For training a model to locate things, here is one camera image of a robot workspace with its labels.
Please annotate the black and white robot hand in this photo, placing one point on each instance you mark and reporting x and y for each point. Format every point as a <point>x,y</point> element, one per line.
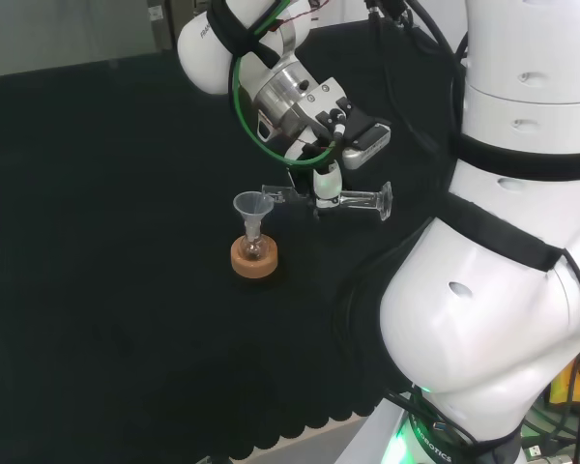
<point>327,186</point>

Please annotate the clear graduated cylinder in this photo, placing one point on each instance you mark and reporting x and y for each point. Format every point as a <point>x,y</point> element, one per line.
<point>360,199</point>

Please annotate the round-bottom glass flask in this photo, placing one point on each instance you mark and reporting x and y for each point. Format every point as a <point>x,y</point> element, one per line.
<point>252,247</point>

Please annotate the clear plastic funnel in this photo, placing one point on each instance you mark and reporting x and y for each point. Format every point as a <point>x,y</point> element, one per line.
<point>252,204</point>

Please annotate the black bench cloth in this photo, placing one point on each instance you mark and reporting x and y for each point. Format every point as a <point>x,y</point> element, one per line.
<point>101,241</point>

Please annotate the yellow stop button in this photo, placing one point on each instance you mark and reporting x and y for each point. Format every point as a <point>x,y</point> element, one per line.
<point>563,384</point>

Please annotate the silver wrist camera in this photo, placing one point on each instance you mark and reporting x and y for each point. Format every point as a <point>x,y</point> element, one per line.
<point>367,142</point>

